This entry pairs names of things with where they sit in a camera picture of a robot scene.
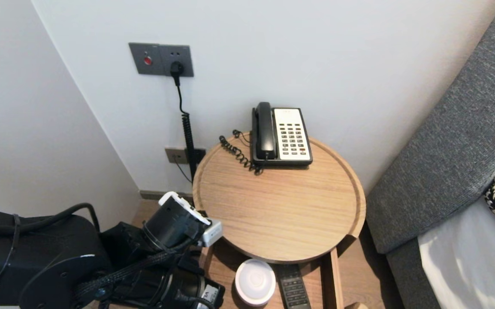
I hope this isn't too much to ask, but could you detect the black coiled power cable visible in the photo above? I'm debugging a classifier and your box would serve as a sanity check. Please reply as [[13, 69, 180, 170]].
[[176, 86, 197, 184]]

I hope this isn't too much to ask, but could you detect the grey wall socket panel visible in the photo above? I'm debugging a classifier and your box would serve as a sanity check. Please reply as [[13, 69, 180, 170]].
[[128, 42, 195, 78]]

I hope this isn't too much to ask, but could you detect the black and cream telephone base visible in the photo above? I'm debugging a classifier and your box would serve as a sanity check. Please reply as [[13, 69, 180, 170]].
[[252, 107, 314, 167]]

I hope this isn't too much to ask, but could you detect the black coiled telephone cord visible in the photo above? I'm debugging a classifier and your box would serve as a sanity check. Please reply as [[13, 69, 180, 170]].
[[219, 130, 265, 175]]

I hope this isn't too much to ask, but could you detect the grey wooden baseboard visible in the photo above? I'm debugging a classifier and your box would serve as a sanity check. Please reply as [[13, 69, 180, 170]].
[[139, 190, 171, 203]]

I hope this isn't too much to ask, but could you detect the grey upholstered headboard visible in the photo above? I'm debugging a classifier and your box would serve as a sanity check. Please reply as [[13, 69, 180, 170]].
[[365, 0, 495, 256]]

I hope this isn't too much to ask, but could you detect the black power plug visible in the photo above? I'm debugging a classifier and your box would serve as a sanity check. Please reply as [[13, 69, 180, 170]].
[[170, 62, 184, 87]]

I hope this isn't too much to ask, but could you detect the white bed sheet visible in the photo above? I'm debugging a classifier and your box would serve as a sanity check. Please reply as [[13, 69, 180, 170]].
[[417, 197, 495, 309]]

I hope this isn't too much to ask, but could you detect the round wooden nightstand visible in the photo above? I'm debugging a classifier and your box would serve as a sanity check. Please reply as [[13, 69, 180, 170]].
[[193, 133, 367, 264]]

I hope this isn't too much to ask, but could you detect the black TV remote control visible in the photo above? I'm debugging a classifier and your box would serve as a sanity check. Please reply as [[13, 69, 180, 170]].
[[278, 264, 312, 309]]

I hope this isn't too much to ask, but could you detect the grey upholstered bed base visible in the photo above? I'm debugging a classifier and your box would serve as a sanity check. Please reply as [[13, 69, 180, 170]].
[[386, 238, 441, 309]]

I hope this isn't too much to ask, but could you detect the black telephone handset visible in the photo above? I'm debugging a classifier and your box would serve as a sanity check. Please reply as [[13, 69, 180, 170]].
[[255, 102, 277, 160]]

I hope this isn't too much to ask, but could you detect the beige wall data socket plate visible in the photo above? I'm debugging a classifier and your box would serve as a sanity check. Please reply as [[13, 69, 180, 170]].
[[165, 147, 207, 166]]

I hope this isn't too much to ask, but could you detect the thin black phone line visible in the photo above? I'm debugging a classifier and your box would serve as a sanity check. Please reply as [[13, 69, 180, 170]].
[[175, 161, 193, 184]]

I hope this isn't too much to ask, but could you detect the white round smart speaker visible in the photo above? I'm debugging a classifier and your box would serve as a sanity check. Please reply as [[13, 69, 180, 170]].
[[235, 259, 277, 306]]

